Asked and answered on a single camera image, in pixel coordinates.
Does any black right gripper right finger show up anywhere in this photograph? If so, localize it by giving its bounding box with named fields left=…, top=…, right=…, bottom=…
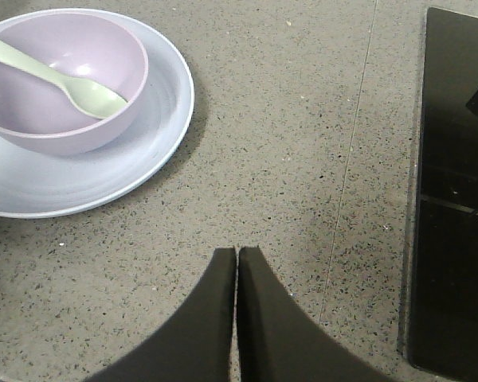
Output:
left=237, top=248, right=389, bottom=382

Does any black glass cooktop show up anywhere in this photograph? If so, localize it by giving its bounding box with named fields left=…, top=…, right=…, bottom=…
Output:
left=406, top=7, right=478, bottom=381

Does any light blue plate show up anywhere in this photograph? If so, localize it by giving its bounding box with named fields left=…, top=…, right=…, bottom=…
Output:
left=0, top=8, right=195, bottom=219

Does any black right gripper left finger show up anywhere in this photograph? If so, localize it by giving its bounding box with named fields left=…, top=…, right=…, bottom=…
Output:
left=88, top=248, right=237, bottom=381

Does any mint green plastic spoon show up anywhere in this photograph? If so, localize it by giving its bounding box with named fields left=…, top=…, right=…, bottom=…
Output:
left=0, top=40, right=127, bottom=119

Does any purple plastic bowl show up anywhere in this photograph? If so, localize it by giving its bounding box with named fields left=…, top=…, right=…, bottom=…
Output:
left=0, top=10, right=149, bottom=155

